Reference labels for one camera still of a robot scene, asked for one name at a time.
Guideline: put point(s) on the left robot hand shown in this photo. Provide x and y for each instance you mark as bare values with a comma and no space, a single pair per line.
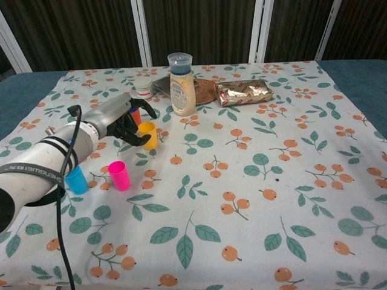
107,116

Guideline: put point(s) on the yellow plastic cup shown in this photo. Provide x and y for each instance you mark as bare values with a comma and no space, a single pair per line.
149,133

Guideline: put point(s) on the pink plastic cup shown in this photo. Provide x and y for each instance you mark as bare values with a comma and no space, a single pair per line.
120,178

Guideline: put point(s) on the light blue plastic cup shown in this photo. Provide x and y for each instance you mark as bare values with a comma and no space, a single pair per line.
78,181

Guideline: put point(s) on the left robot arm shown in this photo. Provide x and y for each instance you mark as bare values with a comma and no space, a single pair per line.
39,163

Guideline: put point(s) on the orange plastic cup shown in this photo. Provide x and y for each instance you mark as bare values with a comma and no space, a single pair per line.
138,118

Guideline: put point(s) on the small white jar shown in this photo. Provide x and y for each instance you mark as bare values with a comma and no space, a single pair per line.
143,89

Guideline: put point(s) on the beige bottle blue cap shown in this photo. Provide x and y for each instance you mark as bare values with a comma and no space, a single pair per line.
182,96

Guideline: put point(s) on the teal table cover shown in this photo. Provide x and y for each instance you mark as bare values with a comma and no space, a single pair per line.
21,93

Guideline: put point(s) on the round woven coaster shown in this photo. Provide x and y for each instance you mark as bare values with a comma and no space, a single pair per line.
205,92

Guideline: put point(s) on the floral print tablecloth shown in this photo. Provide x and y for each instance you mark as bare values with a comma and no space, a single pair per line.
229,169

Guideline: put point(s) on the gold foil snack packet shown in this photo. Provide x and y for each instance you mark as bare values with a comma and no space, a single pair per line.
245,92

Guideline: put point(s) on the dark screen panel white frame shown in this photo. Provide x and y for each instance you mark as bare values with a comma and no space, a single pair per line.
199,30
356,28
75,33
293,30

